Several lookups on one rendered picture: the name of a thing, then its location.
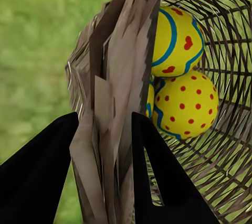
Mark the easter egg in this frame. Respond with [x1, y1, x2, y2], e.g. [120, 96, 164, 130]
[151, 70, 220, 140]
[151, 6, 204, 78]
[145, 76, 155, 119]

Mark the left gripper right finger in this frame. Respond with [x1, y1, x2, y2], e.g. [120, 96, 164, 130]
[131, 112, 222, 224]

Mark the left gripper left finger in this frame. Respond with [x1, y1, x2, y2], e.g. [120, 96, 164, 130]
[0, 112, 79, 224]

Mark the wicker basket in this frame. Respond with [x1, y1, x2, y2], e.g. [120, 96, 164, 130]
[64, 0, 252, 224]

